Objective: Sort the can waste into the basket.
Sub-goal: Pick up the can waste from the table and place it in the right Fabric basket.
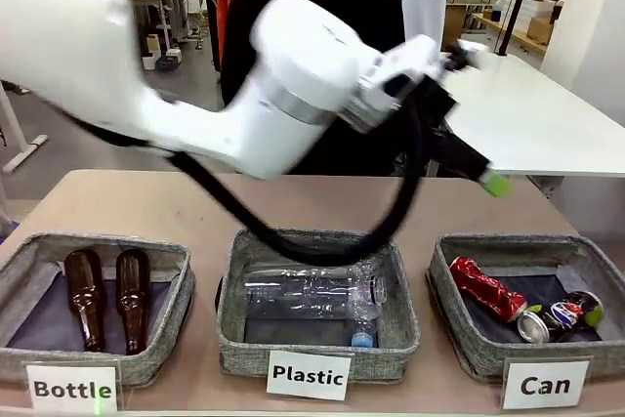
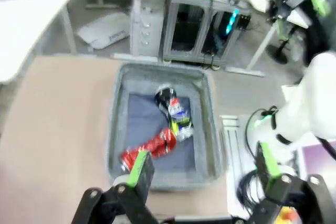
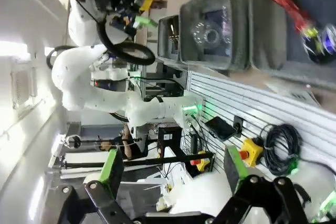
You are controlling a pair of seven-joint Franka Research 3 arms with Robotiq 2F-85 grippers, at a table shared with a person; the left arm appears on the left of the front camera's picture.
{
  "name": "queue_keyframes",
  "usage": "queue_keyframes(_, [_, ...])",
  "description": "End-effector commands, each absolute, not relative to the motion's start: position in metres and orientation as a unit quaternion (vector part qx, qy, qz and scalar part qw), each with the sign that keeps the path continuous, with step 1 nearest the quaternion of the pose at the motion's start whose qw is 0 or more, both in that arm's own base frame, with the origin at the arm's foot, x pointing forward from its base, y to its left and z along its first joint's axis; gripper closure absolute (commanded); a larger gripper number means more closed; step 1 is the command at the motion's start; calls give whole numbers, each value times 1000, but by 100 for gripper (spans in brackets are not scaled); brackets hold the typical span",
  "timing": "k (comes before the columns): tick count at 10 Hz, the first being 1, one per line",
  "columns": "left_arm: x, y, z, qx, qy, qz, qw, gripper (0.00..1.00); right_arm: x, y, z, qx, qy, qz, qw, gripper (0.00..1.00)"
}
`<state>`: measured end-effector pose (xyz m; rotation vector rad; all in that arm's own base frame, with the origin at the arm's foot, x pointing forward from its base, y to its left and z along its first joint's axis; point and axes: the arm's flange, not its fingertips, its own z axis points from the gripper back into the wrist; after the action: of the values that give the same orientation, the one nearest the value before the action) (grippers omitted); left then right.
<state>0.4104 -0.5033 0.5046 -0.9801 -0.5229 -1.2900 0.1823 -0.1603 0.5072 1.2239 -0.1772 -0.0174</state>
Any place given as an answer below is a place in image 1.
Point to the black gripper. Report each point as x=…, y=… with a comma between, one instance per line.
x=456, y=148

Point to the red crushed soda can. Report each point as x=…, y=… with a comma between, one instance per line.
x=488, y=290

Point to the dark crushed soda can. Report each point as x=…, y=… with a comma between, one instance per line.
x=561, y=317

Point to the large clear plastic bottle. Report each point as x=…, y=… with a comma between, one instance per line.
x=312, y=295

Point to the brown glass bottle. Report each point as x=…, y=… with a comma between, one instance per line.
x=132, y=290
x=85, y=290

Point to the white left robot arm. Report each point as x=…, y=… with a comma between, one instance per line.
x=220, y=119

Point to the grey fabric basket labelled Can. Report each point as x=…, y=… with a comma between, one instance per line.
x=537, y=348

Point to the white Can label sign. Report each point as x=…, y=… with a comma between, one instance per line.
x=546, y=384

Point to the grey fabric basket labelled Plastic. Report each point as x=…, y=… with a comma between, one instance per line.
x=312, y=344

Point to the grey fabric basket labelled Bottle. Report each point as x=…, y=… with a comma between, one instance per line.
x=49, y=344

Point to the white table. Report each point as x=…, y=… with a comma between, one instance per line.
x=537, y=109

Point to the wooden workbench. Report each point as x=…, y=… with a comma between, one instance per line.
x=508, y=32

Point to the small cardboard box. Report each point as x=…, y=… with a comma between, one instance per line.
x=539, y=30

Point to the small blue-capped plastic bottle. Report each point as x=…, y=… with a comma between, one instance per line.
x=362, y=336

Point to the person in black top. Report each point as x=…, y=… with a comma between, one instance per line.
x=371, y=12

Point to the white Plastic label sign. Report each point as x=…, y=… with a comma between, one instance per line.
x=308, y=375

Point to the black box on floor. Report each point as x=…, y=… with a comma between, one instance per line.
x=168, y=63

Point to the white Bottle label sign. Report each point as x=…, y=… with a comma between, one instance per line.
x=73, y=387

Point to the white table leg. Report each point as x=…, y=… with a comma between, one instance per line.
x=24, y=146

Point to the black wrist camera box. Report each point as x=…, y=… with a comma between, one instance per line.
x=439, y=99

